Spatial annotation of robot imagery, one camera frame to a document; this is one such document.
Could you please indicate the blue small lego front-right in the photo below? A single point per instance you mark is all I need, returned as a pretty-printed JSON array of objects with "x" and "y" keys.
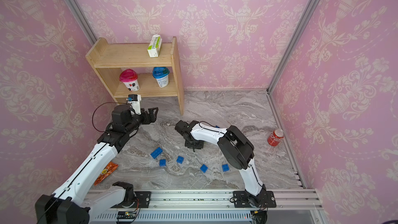
[{"x": 225, "y": 168}]

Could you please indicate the wooden two-tier shelf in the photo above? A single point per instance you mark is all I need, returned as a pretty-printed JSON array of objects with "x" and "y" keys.
[{"x": 108, "y": 61}]

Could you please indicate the blue lid yogurt cup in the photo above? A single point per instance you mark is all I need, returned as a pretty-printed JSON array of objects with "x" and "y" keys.
[{"x": 161, "y": 74}]

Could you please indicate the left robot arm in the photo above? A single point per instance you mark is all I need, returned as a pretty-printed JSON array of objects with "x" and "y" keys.
[{"x": 67, "y": 204}]

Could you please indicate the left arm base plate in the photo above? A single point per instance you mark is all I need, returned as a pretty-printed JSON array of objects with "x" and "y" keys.
[{"x": 137, "y": 199}]

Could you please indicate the orange snack bag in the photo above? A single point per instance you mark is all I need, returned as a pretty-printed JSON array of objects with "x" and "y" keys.
[{"x": 107, "y": 171}]

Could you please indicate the blue small lego front-centre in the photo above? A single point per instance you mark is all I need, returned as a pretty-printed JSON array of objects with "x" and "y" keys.
[{"x": 204, "y": 168}]

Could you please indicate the pink lid yogurt cup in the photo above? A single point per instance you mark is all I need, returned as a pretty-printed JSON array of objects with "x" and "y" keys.
[{"x": 130, "y": 79}]

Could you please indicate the blue small lego middle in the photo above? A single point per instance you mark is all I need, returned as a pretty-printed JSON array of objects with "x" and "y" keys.
[{"x": 180, "y": 159}]

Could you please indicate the blue large lego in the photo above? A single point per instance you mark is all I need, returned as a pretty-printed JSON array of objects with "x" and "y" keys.
[{"x": 156, "y": 152}]

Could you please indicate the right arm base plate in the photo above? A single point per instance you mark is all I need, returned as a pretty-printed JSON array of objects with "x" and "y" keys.
[{"x": 242, "y": 199}]

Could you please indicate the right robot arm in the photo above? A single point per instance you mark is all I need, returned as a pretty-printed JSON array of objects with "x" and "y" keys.
[{"x": 236, "y": 148}]

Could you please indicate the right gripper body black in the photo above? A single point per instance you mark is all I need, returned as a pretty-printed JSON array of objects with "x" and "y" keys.
[{"x": 193, "y": 145}]

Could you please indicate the aluminium front rail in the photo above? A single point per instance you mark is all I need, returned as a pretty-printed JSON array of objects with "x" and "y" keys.
[{"x": 213, "y": 206}]

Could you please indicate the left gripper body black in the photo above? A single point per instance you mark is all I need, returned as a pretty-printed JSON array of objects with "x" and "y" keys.
[{"x": 137, "y": 121}]

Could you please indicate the red soda can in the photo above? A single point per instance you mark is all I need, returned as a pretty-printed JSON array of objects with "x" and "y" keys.
[{"x": 276, "y": 137}]

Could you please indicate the green white carton box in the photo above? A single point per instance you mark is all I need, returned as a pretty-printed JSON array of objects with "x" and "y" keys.
[{"x": 154, "y": 46}]

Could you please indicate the blue small lego front-left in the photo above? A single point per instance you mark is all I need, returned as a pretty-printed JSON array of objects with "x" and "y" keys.
[{"x": 162, "y": 163}]

